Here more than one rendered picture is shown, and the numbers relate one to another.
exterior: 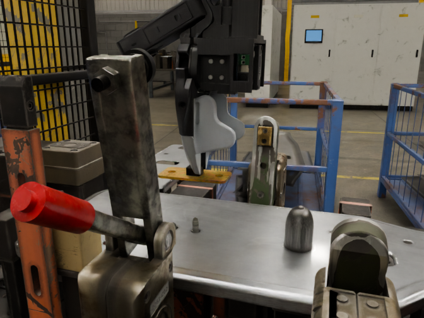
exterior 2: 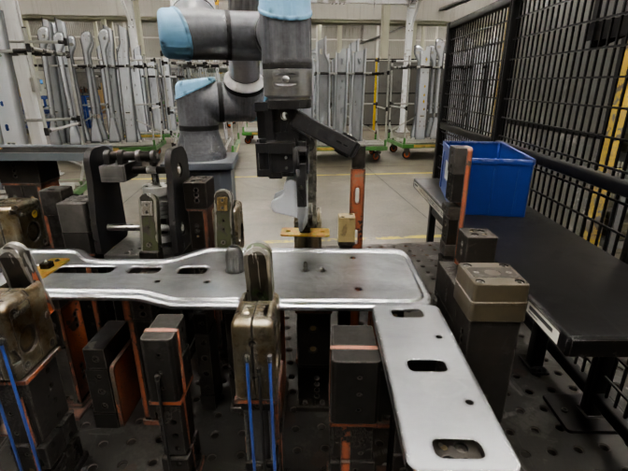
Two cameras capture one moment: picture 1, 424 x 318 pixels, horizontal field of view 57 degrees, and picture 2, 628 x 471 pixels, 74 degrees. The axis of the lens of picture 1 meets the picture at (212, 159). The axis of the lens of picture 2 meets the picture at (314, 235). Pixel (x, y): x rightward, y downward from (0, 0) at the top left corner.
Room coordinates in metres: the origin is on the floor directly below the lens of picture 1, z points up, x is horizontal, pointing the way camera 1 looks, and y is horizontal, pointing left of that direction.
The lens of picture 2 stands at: (1.10, -0.16, 1.31)
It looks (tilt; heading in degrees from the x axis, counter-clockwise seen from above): 20 degrees down; 164
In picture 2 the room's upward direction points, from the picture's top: straight up
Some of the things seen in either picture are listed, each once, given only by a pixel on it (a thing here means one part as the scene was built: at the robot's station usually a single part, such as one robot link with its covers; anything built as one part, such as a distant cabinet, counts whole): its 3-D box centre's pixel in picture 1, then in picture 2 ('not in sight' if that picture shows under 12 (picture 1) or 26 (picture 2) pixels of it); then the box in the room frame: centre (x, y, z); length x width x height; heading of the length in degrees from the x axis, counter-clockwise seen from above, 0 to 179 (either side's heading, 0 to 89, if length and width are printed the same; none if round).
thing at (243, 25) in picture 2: not in sight; (264, 36); (0.34, -0.02, 1.39); 0.11 x 0.11 x 0.08; 89
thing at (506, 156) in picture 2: not in sight; (479, 174); (0.20, 0.55, 1.10); 0.30 x 0.17 x 0.13; 153
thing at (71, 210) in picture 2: not in sight; (95, 277); (0.11, -0.40, 0.89); 0.13 x 0.11 x 0.38; 163
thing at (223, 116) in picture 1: (220, 130); (289, 206); (0.46, -0.01, 1.12); 0.06 x 0.03 x 0.09; 73
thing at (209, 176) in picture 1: (194, 171); (305, 229); (0.45, 0.02, 1.08); 0.08 x 0.04 x 0.01; 73
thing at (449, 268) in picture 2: (41, 291); (446, 347); (0.53, 0.27, 0.85); 0.12 x 0.03 x 0.30; 163
